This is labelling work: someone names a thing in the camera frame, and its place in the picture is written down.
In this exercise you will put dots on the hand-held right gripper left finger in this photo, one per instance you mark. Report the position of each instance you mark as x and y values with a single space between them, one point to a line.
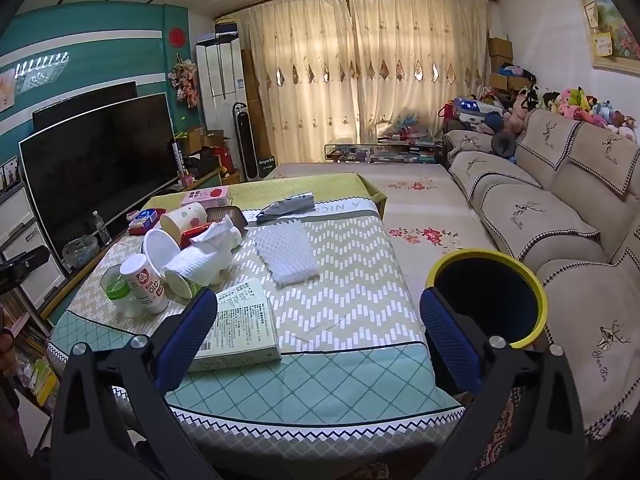
192 330

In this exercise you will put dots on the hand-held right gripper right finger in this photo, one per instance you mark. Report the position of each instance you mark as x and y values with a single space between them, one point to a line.
445 340

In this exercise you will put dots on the white and green cardboard box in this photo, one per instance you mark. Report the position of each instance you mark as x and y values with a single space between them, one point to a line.
240 320

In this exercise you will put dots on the yellow-rimmed black trash bin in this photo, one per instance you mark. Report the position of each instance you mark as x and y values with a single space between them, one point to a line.
485 300

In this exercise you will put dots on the white red-label cup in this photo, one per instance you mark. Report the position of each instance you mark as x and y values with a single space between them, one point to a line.
145 285

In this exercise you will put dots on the clear bottle with green cap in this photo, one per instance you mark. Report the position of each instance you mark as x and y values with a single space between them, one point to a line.
116 290

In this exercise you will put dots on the red snack wrapper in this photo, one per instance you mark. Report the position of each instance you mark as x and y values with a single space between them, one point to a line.
192 235

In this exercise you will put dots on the paper noodle cup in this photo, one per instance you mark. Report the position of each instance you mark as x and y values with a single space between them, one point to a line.
185 217

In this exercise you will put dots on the brown plastic tray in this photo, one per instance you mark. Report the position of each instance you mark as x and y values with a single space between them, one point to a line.
225 213

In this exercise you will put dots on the white foam net sleeve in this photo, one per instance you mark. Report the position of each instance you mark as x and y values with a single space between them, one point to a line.
287 255

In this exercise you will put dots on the pink carton box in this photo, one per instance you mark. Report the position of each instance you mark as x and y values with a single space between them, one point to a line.
207 195

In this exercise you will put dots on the grey foil packet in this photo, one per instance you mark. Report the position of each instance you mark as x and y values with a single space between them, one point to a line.
287 206

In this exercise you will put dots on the glass ashtray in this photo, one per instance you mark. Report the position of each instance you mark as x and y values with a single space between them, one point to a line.
79 250

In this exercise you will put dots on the shelf of books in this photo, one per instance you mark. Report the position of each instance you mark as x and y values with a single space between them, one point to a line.
30 350

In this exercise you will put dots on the clear water bottle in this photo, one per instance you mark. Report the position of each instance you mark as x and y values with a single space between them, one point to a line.
101 230

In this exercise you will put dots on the large curved black television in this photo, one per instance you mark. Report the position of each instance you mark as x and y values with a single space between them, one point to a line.
90 170

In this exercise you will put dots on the green patterned tablecloth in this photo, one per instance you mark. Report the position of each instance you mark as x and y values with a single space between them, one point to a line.
350 270

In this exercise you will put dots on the red and blue packet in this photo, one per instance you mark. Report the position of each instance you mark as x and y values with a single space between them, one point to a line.
145 219

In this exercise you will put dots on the white floral sheet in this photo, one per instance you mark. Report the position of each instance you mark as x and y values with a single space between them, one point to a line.
425 200

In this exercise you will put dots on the beige sofa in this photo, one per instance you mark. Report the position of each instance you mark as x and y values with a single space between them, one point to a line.
550 220

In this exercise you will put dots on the flat black television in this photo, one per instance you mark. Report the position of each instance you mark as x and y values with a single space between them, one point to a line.
75 105

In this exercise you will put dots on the red fire extinguisher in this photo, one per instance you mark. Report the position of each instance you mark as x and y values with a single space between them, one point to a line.
224 157

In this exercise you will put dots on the open cardboard box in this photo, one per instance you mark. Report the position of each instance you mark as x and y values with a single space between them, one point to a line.
210 140

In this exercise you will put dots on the black tower fan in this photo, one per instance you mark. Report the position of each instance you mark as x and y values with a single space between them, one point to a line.
246 140

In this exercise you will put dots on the glass coffee table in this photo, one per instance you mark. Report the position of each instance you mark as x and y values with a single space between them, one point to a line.
380 152

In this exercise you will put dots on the dark grey neck pillow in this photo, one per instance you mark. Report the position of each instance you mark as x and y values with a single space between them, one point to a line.
504 145

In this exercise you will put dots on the white standing air conditioner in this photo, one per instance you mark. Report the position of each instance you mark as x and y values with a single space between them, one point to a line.
220 80

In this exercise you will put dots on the pile of plush toys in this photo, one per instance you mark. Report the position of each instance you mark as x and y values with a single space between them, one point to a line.
575 102

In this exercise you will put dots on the cream curtains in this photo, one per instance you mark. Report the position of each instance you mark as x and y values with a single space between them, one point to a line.
350 70

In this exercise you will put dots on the stack of cardboard boxes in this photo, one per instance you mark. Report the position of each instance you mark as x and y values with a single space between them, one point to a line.
500 52

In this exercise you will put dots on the framed flower painting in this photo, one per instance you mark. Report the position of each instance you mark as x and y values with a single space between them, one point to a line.
620 25

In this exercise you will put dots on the crystal wall lamp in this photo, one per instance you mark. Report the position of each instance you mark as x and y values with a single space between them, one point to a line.
40 65

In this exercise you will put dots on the artificial flower wall decoration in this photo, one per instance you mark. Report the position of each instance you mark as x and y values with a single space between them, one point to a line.
185 82

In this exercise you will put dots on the red round wall ornament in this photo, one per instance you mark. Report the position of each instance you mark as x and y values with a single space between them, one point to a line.
177 38

